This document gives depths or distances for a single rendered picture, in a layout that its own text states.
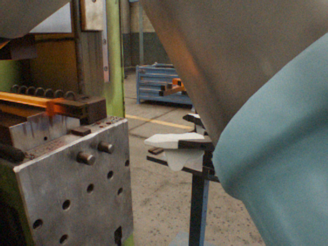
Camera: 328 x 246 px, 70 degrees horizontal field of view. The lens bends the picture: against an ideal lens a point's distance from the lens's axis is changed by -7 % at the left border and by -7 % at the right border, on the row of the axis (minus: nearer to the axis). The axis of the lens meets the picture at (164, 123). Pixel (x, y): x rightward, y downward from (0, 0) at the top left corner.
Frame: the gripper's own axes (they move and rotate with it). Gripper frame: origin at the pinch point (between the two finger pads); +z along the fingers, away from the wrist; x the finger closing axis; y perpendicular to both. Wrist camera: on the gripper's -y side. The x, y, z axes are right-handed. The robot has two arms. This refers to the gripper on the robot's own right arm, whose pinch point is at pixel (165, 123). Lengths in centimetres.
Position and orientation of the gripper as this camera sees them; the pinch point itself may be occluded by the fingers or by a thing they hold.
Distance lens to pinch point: 45.7
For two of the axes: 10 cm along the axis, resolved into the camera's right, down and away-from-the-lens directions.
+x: 4.7, -2.8, 8.4
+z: -8.8, -1.5, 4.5
